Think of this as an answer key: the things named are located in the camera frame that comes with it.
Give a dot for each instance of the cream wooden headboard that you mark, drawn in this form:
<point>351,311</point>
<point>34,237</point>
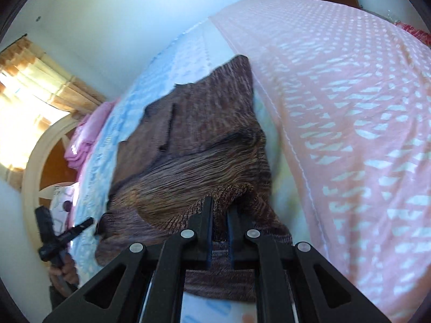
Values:
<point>46,169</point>

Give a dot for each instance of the person's left hand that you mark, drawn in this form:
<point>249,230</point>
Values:
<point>68,273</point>

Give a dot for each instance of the brown knitted sweater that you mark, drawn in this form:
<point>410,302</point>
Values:
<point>200,140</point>

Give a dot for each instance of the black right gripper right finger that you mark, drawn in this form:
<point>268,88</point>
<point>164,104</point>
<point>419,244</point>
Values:
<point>294,283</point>

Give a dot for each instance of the pink folded quilt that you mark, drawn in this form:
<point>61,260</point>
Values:
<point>85,135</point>

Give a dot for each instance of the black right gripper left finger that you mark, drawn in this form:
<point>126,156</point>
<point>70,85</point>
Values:
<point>144,284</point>

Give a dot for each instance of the pink dotted bed cover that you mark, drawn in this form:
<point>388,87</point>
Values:
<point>350,95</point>

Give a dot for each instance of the white patterned pillow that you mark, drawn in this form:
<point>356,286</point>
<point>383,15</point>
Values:
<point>61,207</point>

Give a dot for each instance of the yellow patterned curtain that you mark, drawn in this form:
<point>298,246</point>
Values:
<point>36,92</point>

